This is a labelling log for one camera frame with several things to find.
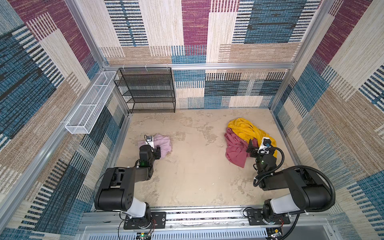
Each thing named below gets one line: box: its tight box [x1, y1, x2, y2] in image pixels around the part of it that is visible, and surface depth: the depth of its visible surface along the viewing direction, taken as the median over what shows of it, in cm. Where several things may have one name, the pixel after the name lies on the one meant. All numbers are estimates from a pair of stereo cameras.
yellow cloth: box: [227, 117, 277, 159], surface depth 101 cm
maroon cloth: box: [224, 127, 259, 168], surface depth 96 cm
